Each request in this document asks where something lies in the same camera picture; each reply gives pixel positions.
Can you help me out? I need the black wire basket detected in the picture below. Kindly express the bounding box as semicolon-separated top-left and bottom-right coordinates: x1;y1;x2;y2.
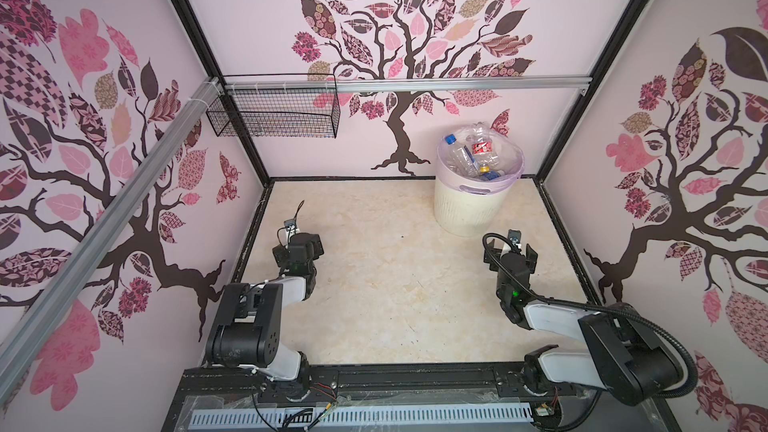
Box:
206;72;341;139

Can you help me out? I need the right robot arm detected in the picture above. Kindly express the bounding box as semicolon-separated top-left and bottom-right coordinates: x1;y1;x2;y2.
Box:
481;233;699;406

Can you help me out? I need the back aluminium rail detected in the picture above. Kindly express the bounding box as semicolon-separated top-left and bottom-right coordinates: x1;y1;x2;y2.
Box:
225;75;592;93

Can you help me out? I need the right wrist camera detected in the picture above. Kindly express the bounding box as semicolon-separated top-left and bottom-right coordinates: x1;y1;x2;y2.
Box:
507;229;522;254

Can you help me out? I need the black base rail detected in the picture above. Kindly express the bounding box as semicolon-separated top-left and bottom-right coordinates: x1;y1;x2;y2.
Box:
162;362;680;431

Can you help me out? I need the aluminium rail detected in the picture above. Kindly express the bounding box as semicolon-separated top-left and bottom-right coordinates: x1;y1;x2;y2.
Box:
225;75;592;93
0;79;222;403

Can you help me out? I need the white slotted cable duct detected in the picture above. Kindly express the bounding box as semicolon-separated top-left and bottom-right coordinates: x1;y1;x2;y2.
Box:
185;403;533;431

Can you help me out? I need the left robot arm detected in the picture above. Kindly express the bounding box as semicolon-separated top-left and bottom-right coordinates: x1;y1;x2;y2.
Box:
204;232;324;401

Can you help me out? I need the blue-label clear water bottle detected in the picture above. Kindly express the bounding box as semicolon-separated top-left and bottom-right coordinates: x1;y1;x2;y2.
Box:
479;168;505;181

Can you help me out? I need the white bin with purple liner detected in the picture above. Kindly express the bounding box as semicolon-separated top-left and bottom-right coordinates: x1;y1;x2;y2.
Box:
434;122;525;237

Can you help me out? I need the red-label yellow-cap bottle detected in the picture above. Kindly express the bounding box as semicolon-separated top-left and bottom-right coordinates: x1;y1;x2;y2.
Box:
466;122;504;173

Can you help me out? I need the blue-cap clear bottle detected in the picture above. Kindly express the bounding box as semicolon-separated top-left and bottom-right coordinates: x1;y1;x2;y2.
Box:
444;134;479;178

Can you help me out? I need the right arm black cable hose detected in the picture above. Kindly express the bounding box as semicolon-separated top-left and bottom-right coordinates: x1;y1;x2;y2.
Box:
481;232;699;400

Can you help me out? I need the left aluminium rail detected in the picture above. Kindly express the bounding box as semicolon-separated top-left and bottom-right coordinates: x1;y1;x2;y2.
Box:
0;79;222;403

